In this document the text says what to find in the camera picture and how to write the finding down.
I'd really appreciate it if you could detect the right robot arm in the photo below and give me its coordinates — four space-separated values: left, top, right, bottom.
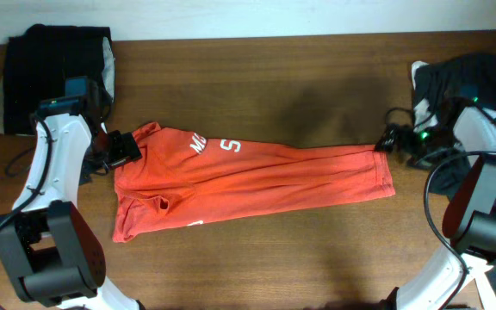
378 106 496 309

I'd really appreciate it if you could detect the dark grey garment pile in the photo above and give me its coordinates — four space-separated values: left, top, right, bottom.
411 52 496 199

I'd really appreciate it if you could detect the folded black garment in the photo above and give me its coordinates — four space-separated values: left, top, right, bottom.
3 24 115 135

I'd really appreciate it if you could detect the folded beige garment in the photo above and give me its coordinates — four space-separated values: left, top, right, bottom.
0 37 115 135

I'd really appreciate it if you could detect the red orange t-shirt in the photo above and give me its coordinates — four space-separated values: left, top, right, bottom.
113 122 395 243

